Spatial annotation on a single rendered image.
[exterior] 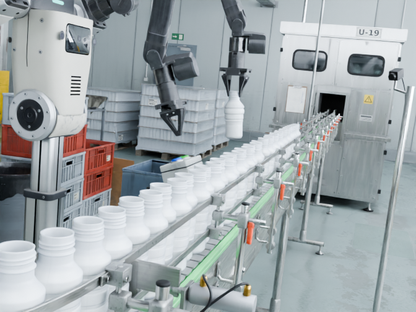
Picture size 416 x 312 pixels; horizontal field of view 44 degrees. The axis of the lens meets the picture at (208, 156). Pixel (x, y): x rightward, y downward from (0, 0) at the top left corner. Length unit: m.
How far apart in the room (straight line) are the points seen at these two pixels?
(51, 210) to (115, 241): 1.05
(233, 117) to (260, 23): 10.21
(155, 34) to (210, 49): 10.74
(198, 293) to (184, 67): 0.87
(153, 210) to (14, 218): 2.74
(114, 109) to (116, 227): 8.00
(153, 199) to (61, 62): 0.88
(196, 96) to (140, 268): 7.37
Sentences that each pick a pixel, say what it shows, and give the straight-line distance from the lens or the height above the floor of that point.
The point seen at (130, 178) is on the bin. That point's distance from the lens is 2.12.
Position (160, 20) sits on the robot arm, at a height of 1.49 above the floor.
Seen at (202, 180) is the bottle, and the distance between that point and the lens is 1.00.
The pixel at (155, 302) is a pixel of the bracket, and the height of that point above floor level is 1.09.
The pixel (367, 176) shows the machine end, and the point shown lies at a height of 0.41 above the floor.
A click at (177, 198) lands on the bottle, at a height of 1.14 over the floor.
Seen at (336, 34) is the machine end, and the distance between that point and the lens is 6.13.
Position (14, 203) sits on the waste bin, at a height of 0.45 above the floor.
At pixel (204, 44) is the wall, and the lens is 12.20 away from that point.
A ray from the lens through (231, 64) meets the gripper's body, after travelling 1.78.
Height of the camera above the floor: 1.35
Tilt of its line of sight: 9 degrees down
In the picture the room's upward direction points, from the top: 6 degrees clockwise
